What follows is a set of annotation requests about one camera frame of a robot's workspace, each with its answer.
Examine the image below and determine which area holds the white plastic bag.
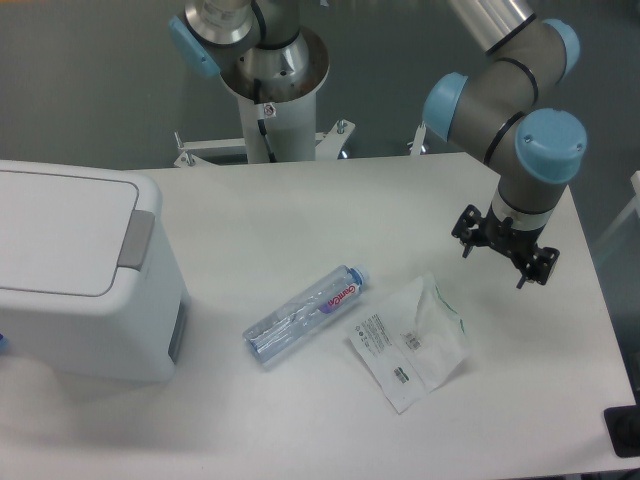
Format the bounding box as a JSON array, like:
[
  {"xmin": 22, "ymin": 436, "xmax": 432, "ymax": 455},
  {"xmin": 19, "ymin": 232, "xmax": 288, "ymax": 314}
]
[{"xmin": 347, "ymin": 273, "xmax": 470, "ymax": 414}]

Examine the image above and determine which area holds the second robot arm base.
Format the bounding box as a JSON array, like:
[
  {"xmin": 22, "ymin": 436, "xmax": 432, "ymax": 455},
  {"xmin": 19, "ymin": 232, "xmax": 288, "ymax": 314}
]
[{"xmin": 168, "ymin": 1, "xmax": 300, "ymax": 78}]

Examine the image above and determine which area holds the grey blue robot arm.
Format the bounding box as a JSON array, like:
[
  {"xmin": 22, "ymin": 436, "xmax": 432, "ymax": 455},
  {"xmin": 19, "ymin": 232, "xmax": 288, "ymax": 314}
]
[{"xmin": 422, "ymin": 1, "xmax": 588, "ymax": 285}]

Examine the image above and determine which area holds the black cable on pedestal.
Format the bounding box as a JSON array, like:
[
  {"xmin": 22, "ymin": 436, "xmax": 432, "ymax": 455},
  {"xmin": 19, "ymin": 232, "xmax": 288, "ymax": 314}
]
[{"xmin": 252, "ymin": 78, "xmax": 278, "ymax": 164}]

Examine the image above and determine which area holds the clear plastic water bottle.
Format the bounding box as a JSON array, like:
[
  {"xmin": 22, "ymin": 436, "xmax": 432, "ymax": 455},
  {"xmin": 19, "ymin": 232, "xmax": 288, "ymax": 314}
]
[{"xmin": 243, "ymin": 265, "xmax": 370, "ymax": 368}]

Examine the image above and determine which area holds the white trash can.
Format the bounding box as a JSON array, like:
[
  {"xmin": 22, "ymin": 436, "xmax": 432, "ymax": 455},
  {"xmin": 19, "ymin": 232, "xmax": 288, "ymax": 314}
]
[{"xmin": 1, "ymin": 160, "xmax": 189, "ymax": 382}]

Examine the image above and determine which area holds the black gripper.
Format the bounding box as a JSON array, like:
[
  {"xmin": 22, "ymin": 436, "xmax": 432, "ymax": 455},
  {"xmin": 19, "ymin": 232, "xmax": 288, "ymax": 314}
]
[{"xmin": 451, "ymin": 205, "xmax": 560, "ymax": 289}]

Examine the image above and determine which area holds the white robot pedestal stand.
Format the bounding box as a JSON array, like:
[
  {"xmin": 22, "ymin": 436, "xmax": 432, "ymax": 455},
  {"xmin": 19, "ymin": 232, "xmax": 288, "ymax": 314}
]
[{"xmin": 172, "ymin": 27, "xmax": 357, "ymax": 169}]

